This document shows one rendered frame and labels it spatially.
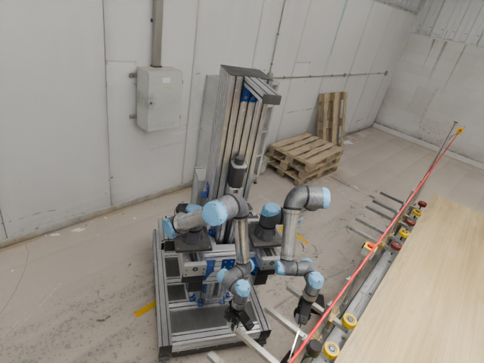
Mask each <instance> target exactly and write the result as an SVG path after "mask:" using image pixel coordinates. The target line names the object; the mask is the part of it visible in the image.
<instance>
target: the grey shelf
mask: <svg viewBox="0 0 484 363"><path fill-rule="evenodd" d="M218 79H219V75H206V81H205V92H204V99H203V106H202V118H201V125H200V136H199V143H198V149H197V162H196V167H207V159H208V153H209V147H210V137H211V132H212V121H213V116H214V110H215V100H216V94H217V88H218ZM279 84H280V83H279V82H278V81H273V84H272V88H273V89H274V90H275V91H276V92H278V90H279ZM276 88H277V89H276ZM273 111H274V105H273V104H268V107H267V111H266V117H265V121H264V126H263V130H262V134H261V140H260V144H259V149H258V153H257V157H256V163H255V166H254V172H253V176H252V179H256V181H254V184H257V180H258V176H259V171H260V168H261V162H262V158H263V155H264V149H265V145H266V140H267V136H268V133H269V128H270V124H271V121H272V115H273ZM270 113H271V114H270ZM267 126H268V127H267ZM263 145H264V146H263ZM257 170H258V171H257Z"/></svg>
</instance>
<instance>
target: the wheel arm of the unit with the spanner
mask: <svg viewBox="0 0 484 363"><path fill-rule="evenodd" d="M234 334H235V335H237V337H239V338H240V339H241V340H242V341H243V342H244V343H245V344H247V345H248V346H249V347H250V348H251V349H252V350H254V351H255V352H256V353H257V354H258V355H259V356H260V357H261V358H262V359H263V360H264V361H265V362H266V363H279V362H278V361H277V360H276V359H275V358H274V357H273V356H272V355H271V354H270V353H268V352H267V351H266V350H265V349H264V348H262V347H261V346H260V345H259V344H258V343H256V342H255V341H254V340H253V339H252V338H251V337H250V336H249V335H248V334H247V333H246V332H244V331H243V330H242V329H241V328H240V327H237V329H236V330H235V333H234Z"/></svg>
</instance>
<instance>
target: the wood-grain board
mask: <svg viewBox="0 0 484 363"><path fill-rule="evenodd" d="M334 363H484V214H482V213H480V212H477V211H475V210H472V209H470V208H469V207H465V206H464V205H461V204H459V203H456V202H454V201H451V200H449V199H447V198H445V197H442V196H440V195H438V194H435V193H433V195H432V197H431V199H430V200H429V202H428V204H427V206H426V207H425V209H424V210H423V212H422V214H421V216H420V218H419V219H418V221H417V222H416V224H415V226H414V227H413V230H412V231H411V233H410V234H409V236H408V238H407V239H406V241H405V243H404V244H403V246H402V248H401V250H400V251H399V253H398V255H397V256H396V258H395V260H394V262H393V263H392V265H391V267H390V268H389V270H388V271H387V274H386V275H385V277H384V279H383V280H382V282H381V283H380V286H379V287H378V288H377V291H376V292H375V294H374V295H373V297H372V299H371V300H370V302H369V304H368V306H367V307H366V309H365V311H364V312H363V314H362V316H361V318H360V319H359V321H358V323H357V324H356V326H355V328H354V330H353V331H352V332H351V335H350V337H349V338H348V340H347V341H346V343H345V344H344V347H343V349H342V350H341V352H340V353H339V355H338V356H337V358H336V361H335V362H334Z"/></svg>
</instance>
